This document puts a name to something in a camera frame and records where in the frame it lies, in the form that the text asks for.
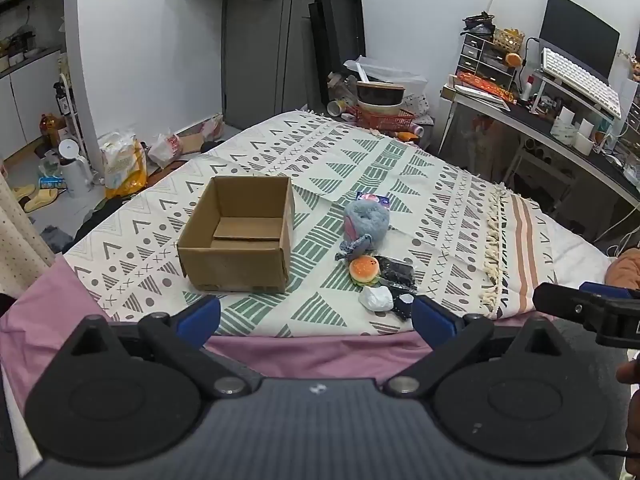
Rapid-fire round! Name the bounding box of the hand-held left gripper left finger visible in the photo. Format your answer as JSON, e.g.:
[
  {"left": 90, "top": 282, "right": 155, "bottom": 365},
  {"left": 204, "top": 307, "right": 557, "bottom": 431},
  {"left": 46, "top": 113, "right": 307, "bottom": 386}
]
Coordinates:
[{"left": 64, "top": 294, "right": 253, "bottom": 396}]

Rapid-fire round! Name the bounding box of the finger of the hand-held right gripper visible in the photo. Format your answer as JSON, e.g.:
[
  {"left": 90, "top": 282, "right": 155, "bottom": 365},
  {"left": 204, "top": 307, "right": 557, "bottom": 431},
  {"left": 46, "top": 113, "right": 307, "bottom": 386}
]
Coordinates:
[
  {"left": 532, "top": 282, "right": 608, "bottom": 332},
  {"left": 579, "top": 281, "right": 640, "bottom": 303}
]

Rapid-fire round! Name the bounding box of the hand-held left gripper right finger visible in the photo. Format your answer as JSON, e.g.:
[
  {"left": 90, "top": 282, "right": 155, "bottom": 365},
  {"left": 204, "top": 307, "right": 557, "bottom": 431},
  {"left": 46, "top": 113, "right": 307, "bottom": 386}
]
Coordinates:
[{"left": 382, "top": 294, "right": 575, "bottom": 395}]

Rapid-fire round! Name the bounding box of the black dotted pouch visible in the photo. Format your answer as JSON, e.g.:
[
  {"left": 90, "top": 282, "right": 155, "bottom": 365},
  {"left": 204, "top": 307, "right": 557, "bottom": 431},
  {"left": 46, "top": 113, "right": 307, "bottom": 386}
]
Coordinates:
[{"left": 372, "top": 255, "right": 419, "bottom": 322}]

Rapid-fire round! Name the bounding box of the white soft lump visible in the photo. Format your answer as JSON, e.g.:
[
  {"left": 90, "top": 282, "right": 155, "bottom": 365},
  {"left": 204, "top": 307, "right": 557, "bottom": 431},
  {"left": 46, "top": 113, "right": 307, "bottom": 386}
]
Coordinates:
[{"left": 358, "top": 285, "right": 394, "bottom": 313}]

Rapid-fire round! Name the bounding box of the cardboard box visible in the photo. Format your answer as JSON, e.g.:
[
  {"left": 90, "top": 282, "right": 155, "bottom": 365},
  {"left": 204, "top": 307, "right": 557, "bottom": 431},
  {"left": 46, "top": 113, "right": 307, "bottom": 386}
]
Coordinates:
[{"left": 176, "top": 176, "right": 295, "bottom": 294}]

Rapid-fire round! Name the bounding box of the burger squishy toy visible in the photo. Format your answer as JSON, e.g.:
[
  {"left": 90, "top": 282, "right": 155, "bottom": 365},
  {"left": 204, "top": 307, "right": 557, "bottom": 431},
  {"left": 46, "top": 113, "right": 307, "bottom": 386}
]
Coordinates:
[{"left": 348, "top": 255, "right": 381, "bottom": 287}]

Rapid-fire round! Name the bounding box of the grey plush toy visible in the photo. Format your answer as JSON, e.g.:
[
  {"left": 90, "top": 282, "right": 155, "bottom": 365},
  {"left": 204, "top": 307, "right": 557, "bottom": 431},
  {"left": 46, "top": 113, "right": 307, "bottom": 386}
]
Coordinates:
[{"left": 336, "top": 199, "right": 391, "bottom": 262}]

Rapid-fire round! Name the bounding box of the blue tissue pack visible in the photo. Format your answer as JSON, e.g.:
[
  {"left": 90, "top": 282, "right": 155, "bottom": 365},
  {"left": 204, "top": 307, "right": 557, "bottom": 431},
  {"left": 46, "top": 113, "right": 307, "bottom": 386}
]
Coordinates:
[{"left": 356, "top": 191, "right": 392, "bottom": 209}]

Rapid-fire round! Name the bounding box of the person's right hand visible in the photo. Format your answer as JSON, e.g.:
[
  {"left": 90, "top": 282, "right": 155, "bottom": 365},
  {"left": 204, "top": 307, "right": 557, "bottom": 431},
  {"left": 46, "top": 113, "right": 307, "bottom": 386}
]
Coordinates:
[{"left": 616, "top": 354, "right": 640, "bottom": 479}]

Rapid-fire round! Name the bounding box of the brown cushion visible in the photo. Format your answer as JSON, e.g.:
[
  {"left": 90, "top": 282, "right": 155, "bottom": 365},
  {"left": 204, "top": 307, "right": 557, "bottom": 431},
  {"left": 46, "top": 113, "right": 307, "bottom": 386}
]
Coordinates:
[{"left": 606, "top": 249, "right": 640, "bottom": 291}]

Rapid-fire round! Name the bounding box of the white bed sheet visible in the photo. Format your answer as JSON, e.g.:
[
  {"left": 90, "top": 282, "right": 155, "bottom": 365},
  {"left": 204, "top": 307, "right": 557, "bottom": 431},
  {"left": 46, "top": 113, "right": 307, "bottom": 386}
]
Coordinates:
[{"left": 507, "top": 194, "right": 614, "bottom": 312}]

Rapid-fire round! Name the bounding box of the pink bed sheet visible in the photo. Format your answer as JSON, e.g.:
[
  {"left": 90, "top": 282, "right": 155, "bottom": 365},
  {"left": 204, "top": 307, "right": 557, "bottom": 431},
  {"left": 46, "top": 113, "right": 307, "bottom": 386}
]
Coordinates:
[{"left": 0, "top": 255, "right": 551, "bottom": 408}]

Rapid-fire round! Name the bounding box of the yellow white bag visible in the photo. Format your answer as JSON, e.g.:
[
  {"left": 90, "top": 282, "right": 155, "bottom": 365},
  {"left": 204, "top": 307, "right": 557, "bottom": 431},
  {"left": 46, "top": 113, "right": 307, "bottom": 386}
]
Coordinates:
[{"left": 98, "top": 132, "right": 149, "bottom": 200}]

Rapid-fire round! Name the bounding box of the white red plastic bag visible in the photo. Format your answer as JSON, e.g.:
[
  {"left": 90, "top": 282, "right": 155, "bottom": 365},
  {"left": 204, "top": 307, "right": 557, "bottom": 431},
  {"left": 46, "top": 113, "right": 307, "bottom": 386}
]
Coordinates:
[{"left": 148, "top": 132, "right": 182, "bottom": 169}]

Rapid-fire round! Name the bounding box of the geometric patterned blanket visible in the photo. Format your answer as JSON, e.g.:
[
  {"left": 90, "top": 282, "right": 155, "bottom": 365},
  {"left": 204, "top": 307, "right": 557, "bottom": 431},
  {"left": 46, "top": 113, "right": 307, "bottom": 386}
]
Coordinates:
[{"left": 62, "top": 110, "right": 558, "bottom": 339}]

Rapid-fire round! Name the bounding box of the black desk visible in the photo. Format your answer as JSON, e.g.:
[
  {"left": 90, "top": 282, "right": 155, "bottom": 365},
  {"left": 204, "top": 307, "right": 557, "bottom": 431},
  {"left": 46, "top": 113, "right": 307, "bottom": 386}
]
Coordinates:
[{"left": 439, "top": 84, "right": 640, "bottom": 213}]

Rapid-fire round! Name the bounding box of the white electric kettle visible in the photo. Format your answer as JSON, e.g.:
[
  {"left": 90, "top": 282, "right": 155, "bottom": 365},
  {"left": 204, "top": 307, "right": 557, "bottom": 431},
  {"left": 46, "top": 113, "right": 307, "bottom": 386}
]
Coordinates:
[{"left": 58, "top": 138, "right": 94, "bottom": 199}]

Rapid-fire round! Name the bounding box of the cream dotted cloth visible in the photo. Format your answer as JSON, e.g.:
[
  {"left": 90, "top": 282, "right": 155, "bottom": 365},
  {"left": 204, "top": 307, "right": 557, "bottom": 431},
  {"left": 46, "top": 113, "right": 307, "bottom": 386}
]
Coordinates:
[{"left": 0, "top": 170, "right": 57, "bottom": 297}]

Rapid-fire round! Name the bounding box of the red plastic basket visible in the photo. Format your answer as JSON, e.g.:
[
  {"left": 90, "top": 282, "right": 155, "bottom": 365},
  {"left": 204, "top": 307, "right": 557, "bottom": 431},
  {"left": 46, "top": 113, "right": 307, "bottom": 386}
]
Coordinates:
[{"left": 355, "top": 105, "right": 417, "bottom": 134}]

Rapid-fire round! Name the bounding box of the white keyboard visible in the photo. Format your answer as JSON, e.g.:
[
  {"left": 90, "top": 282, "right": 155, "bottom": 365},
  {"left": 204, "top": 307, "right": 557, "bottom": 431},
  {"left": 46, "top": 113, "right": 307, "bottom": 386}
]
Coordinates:
[{"left": 541, "top": 47, "right": 623, "bottom": 120}]

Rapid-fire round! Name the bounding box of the cream bowl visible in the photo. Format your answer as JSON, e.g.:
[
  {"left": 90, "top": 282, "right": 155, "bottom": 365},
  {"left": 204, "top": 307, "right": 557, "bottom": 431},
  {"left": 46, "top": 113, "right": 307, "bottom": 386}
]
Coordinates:
[{"left": 357, "top": 101, "right": 404, "bottom": 118}]

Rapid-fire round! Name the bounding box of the white book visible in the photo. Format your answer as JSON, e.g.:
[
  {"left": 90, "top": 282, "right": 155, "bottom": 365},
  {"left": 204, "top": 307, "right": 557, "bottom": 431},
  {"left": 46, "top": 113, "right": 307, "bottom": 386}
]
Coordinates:
[{"left": 442, "top": 84, "right": 512, "bottom": 112}]

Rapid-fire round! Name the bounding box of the brown bowl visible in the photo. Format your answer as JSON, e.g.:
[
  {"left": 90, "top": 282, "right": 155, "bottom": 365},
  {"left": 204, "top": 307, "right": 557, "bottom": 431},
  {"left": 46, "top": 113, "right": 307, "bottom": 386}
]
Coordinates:
[{"left": 355, "top": 80, "right": 406, "bottom": 107}]

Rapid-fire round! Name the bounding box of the red patterned package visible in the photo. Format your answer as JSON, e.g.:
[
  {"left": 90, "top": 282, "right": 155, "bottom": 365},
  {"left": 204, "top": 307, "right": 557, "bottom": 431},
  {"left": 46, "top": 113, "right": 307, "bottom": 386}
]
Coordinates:
[{"left": 457, "top": 72, "right": 517, "bottom": 104}]

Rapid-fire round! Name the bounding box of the clear plastic bag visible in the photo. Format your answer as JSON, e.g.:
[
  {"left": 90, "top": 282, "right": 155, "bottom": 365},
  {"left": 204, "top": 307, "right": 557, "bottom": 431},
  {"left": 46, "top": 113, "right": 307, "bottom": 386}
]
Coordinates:
[{"left": 343, "top": 55, "right": 429, "bottom": 92}]

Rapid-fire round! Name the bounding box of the black computer monitor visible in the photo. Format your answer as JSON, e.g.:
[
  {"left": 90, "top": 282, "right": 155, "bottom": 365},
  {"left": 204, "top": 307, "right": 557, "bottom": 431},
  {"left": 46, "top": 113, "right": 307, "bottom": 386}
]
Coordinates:
[{"left": 537, "top": 0, "right": 621, "bottom": 81}]

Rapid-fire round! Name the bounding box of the grey drawer organizer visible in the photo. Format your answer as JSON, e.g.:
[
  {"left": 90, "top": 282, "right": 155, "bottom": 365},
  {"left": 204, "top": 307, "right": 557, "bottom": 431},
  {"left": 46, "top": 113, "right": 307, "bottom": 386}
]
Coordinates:
[{"left": 456, "top": 32, "right": 518, "bottom": 86}]

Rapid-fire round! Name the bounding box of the grey wardrobe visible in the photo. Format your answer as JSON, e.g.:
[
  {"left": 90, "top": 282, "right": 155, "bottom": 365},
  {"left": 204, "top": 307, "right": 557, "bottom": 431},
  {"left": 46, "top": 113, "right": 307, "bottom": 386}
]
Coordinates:
[{"left": 221, "top": 0, "right": 347, "bottom": 132}]

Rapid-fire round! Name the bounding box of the woven basket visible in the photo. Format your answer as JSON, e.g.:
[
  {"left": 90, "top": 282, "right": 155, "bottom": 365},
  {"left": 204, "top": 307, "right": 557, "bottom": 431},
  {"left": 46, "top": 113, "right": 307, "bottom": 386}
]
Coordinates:
[{"left": 492, "top": 27, "right": 526, "bottom": 54}]

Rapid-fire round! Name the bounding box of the kitchen cabinet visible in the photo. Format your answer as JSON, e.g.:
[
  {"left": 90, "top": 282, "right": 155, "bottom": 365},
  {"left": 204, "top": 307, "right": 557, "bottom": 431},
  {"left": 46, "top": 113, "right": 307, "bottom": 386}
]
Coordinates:
[{"left": 0, "top": 46, "right": 67, "bottom": 162}]

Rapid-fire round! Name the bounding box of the leaning black screen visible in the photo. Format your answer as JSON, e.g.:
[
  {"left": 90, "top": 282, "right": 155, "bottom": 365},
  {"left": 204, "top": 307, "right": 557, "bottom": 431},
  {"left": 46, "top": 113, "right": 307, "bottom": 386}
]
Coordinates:
[{"left": 307, "top": 0, "right": 367, "bottom": 107}]

